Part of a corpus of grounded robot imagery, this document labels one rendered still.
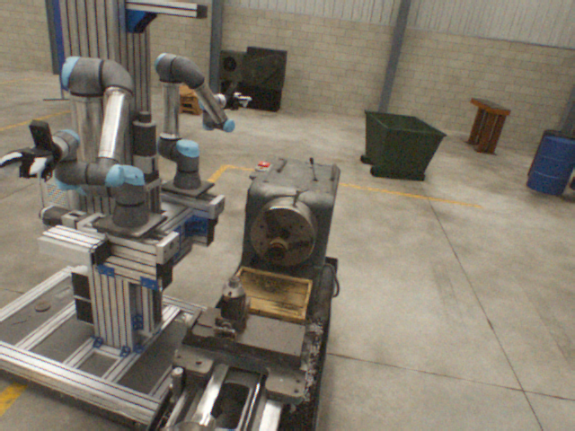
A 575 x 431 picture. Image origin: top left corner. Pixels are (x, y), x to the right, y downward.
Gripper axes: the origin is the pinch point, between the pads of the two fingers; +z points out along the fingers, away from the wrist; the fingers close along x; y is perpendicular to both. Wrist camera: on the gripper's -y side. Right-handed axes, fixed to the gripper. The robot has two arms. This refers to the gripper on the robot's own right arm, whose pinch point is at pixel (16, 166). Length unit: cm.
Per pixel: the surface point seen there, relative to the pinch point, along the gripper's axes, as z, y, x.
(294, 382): 6, 56, -90
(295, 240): -58, 35, -92
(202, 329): -11, 55, -57
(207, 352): -6, 60, -60
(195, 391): 6, 66, -58
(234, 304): -10, 41, -66
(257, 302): -39, 59, -79
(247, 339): -6, 52, -73
